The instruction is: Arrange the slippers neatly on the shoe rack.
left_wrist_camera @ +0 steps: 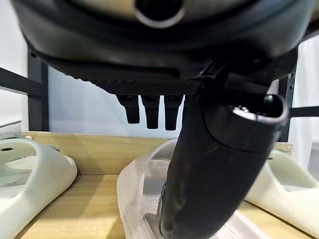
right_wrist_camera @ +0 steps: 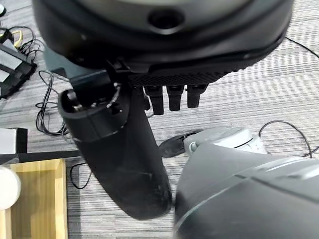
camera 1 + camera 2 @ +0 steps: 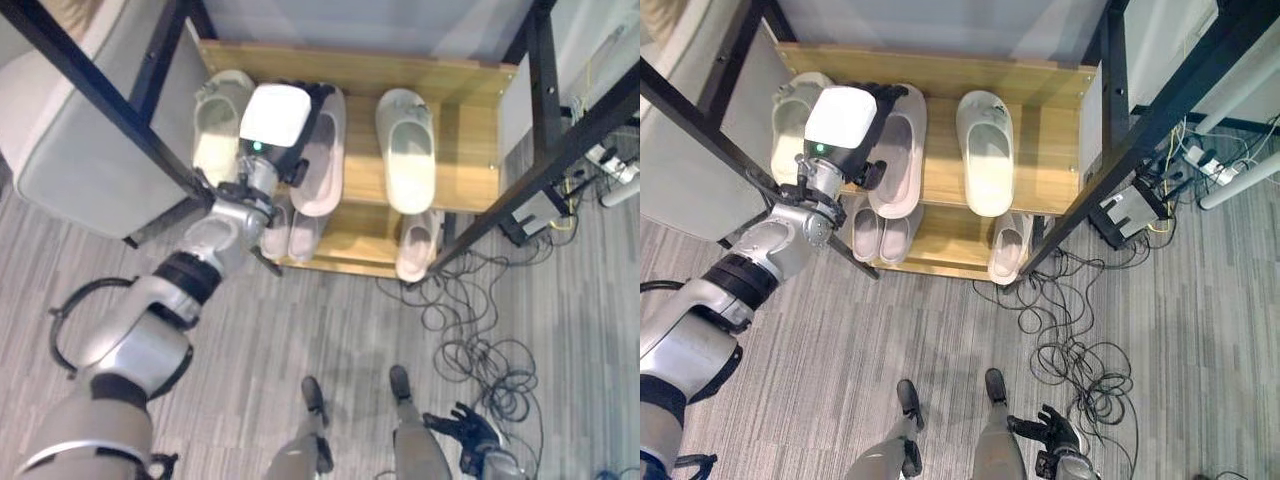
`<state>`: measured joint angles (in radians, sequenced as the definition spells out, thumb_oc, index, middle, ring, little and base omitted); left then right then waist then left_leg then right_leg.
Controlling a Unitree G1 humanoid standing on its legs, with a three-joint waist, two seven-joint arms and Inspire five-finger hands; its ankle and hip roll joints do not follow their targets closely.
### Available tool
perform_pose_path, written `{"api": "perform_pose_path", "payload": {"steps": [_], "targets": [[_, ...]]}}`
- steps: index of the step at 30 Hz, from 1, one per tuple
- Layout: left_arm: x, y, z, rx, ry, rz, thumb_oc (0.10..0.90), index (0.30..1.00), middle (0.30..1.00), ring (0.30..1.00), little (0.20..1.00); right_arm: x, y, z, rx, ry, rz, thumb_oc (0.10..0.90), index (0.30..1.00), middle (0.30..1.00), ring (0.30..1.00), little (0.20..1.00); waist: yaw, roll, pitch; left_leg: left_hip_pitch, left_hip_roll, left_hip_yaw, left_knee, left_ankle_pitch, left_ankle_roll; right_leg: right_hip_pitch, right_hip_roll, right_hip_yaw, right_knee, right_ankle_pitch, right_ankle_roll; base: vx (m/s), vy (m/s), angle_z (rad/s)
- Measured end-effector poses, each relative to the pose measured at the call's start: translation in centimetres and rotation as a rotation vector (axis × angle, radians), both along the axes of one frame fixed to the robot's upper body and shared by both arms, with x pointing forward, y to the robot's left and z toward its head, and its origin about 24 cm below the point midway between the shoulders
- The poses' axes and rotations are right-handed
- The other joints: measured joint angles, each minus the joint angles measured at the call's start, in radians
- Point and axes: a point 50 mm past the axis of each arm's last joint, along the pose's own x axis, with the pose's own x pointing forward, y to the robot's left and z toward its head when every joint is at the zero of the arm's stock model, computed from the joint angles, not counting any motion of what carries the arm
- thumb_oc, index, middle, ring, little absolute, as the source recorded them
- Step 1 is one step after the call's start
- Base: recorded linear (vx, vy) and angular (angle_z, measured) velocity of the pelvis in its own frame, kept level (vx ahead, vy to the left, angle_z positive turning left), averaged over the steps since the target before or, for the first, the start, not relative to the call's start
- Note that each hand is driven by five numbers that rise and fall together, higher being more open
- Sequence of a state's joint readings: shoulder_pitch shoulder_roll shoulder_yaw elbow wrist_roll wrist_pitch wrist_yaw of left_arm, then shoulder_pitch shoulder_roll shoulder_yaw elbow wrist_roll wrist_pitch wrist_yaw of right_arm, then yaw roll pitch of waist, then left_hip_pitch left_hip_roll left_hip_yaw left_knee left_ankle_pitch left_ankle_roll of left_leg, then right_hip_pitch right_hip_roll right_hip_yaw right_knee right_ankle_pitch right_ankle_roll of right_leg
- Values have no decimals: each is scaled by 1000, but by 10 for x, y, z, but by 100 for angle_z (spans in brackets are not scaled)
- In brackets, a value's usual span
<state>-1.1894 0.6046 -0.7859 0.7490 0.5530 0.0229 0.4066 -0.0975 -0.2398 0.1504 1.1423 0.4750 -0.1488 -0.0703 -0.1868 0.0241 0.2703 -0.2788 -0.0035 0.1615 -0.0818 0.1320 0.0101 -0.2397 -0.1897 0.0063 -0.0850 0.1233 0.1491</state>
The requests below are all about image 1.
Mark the white foam slipper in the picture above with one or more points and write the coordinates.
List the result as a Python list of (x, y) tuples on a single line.
[(286, 189), (139, 189), (32, 174)]

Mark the black metal shoe rack frame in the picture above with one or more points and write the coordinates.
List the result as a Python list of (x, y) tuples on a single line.
[(37, 97)]

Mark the wooden shoe rack shelf board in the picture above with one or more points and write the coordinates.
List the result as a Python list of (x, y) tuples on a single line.
[(94, 179)]

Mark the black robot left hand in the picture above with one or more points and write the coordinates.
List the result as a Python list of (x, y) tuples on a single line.
[(159, 49)]

